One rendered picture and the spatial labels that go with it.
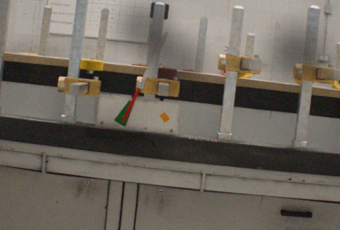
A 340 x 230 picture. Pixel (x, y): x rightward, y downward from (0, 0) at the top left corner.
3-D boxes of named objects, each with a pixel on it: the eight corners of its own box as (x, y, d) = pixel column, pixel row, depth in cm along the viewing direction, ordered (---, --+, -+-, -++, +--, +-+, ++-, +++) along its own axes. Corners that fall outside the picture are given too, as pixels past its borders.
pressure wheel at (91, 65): (104, 93, 239) (108, 60, 239) (87, 92, 233) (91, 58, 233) (89, 91, 245) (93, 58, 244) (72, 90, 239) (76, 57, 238)
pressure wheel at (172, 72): (173, 102, 232) (177, 67, 231) (149, 100, 232) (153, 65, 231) (173, 101, 240) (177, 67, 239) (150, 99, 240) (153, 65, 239)
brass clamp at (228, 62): (260, 74, 222) (262, 58, 221) (218, 69, 221) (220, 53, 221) (257, 74, 228) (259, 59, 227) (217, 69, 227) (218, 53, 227)
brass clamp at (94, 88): (98, 96, 221) (100, 81, 221) (56, 92, 221) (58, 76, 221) (100, 95, 227) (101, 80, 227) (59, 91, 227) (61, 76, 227)
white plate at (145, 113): (177, 135, 223) (180, 103, 222) (95, 126, 222) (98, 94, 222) (177, 135, 223) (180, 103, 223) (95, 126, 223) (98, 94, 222)
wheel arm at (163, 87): (168, 99, 194) (170, 84, 194) (156, 98, 194) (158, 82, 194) (167, 93, 238) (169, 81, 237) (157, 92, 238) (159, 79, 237)
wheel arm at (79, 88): (79, 98, 198) (81, 83, 197) (67, 97, 197) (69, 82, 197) (93, 92, 241) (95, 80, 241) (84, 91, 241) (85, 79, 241)
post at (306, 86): (304, 152, 224) (320, 6, 222) (294, 151, 224) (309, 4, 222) (302, 151, 228) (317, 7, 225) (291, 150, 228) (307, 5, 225)
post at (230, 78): (227, 155, 224) (244, 6, 222) (217, 154, 224) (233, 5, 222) (226, 154, 228) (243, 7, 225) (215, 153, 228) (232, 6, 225)
